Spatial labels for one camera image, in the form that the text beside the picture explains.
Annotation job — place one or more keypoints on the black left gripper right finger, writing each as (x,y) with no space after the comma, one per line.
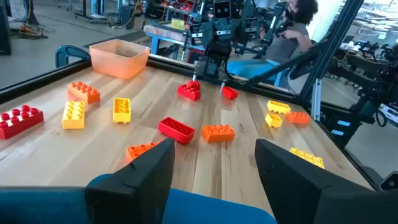
(295,193)

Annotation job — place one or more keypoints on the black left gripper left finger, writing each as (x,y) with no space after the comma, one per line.
(140,193)

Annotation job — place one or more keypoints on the orange two-by-four brick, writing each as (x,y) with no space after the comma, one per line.
(218,133)
(298,117)
(84,92)
(140,151)

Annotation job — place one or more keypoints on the red two-by-two brick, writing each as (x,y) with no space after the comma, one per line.
(230,92)
(194,84)

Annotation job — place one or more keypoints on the red two-by-four brick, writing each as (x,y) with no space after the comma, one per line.
(176,130)
(186,93)
(21,123)

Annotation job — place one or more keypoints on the yellow two-by-two brick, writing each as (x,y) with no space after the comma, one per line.
(273,120)

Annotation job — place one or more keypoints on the yellow two-by-four brick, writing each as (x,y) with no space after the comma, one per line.
(278,107)
(122,110)
(308,157)
(74,115)

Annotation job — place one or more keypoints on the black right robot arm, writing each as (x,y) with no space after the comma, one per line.
(217,56)

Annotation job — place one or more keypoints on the blue workbench with wooden top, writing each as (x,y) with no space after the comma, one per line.
(161,40)

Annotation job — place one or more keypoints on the person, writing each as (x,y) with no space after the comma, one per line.
(286,46)

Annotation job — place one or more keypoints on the blue plastic bin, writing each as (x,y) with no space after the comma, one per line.
(211,208)

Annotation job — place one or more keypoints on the black box with blue lights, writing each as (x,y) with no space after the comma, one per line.
(340,129)

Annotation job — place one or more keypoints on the translucent orange plastic bin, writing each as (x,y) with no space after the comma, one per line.
(119,59)

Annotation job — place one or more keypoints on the black background robot rig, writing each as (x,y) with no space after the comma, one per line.
(373,81)

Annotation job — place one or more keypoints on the black tower cabinet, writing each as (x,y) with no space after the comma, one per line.
(4,31)

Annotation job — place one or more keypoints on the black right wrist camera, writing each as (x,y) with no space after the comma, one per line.
(222,9)

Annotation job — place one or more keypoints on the silver frame bracket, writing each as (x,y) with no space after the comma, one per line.
(316,99)

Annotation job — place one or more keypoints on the black aluminium table frame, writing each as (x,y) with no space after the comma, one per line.
(37,82)

